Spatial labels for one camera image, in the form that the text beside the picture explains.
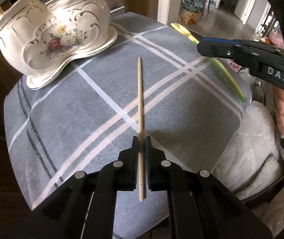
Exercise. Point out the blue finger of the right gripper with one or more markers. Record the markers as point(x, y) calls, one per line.
point(218, 48)

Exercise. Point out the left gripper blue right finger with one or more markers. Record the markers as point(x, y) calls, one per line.
point(149, 160)

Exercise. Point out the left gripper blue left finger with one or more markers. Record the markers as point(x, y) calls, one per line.
point(134, 162)

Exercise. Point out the fuzzy white sleeve forearm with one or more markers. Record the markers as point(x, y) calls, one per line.
point(252, 161)

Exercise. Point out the grey plaid table cloth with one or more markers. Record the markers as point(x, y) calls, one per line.
point(88, 115)

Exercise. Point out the white floral ceramic utensil holder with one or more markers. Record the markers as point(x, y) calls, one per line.
point(40, 43)

